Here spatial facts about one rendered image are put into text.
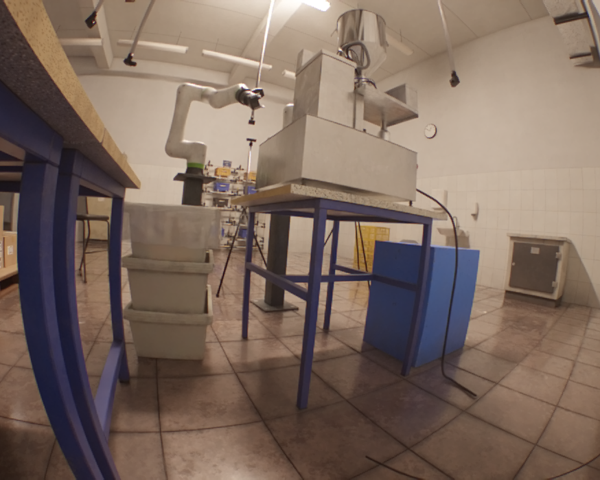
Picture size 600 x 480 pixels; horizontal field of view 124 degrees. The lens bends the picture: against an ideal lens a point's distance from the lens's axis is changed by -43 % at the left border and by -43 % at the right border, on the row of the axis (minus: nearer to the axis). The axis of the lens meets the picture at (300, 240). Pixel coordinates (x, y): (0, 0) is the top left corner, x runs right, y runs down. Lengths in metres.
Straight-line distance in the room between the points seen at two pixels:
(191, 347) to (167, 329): 0.14
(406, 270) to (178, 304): 1.07
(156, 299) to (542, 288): 3.69
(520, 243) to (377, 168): 2.90
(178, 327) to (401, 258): 1.11
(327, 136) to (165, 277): 0.84
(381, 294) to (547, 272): 2.57
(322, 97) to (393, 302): 1.04
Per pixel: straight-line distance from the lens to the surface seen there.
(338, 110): 1.11
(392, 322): 1.50
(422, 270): 1.21
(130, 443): 0.91
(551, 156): 4.59
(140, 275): 1.21
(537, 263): 3.71
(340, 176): 0.99
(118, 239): 1.00
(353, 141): 1.06
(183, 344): 1.29
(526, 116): 4.91
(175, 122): 1.95
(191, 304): 1.22
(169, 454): 0.86
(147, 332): 1.28
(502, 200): 4.67
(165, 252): 1.19
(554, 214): 4.40
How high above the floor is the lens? 0.63
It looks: 2 degrees down
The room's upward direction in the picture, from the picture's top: 5 degrees clockwise
